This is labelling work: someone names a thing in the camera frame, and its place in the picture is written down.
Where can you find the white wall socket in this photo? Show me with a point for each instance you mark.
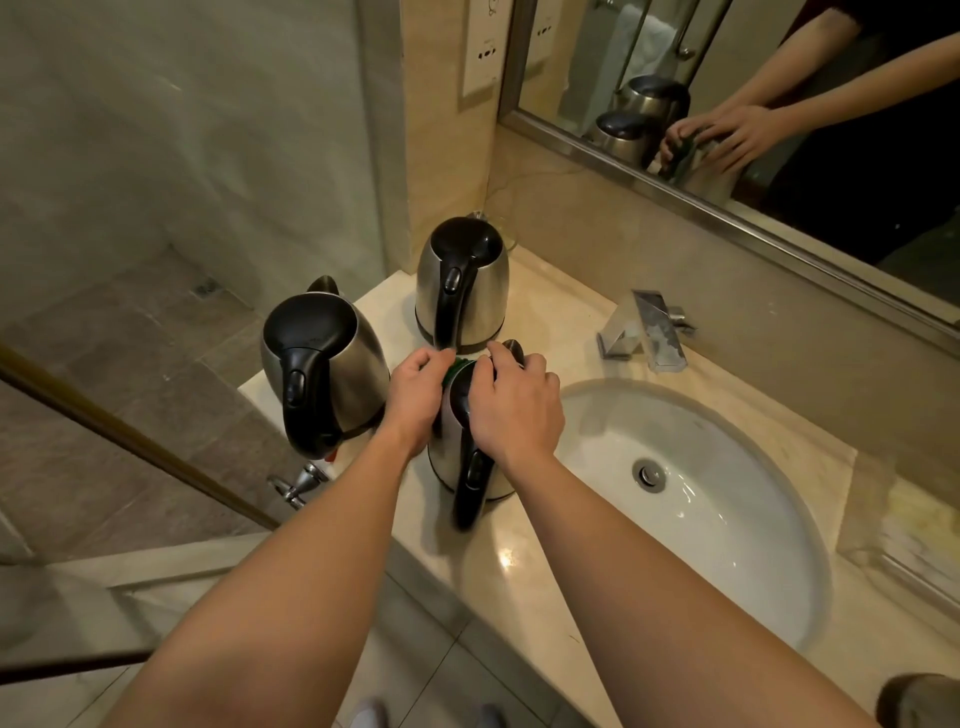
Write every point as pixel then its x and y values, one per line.
pixel 487 52

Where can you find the chrome sink drain plug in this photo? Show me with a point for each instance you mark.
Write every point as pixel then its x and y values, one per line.
pixel 649 475

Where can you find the person's left thumb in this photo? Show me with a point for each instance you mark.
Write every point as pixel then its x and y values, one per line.
pixel 443 363

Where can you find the person's left hand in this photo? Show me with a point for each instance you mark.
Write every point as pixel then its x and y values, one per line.
pixel 411 401

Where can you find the dark metal bar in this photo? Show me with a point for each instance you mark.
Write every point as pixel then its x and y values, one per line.
pixel 75 667

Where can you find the chrome square faucet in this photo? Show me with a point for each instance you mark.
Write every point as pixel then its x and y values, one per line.
pixel 658 330

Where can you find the golden shower door rail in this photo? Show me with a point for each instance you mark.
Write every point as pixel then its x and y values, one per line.
pixel 135 439

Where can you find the shower floor drain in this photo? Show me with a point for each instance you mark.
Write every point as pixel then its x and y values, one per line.
pixel 206 286

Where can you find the white oval sink basin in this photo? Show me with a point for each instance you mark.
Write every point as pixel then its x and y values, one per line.
pixel 720 540

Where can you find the person's left forearm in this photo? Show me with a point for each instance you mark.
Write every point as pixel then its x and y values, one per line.
pixel 285 600

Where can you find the person's right thumb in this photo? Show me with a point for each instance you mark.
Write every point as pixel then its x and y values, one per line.
pixel 480 386

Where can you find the person's white shoe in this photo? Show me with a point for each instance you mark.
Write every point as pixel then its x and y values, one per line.
pixel 370 714

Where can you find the person's right forearm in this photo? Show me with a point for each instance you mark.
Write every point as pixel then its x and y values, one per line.
pixel 660 615

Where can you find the person's right hand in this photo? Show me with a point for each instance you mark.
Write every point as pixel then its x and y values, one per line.
pixel 517 420

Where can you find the dark round object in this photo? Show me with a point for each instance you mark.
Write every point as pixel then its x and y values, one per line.
pixel 922 705

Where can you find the clear glass tray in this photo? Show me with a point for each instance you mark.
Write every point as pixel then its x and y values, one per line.
pixel 900 525

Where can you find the wall mirror with metal frame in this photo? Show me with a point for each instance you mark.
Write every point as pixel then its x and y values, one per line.
pixel 750 150

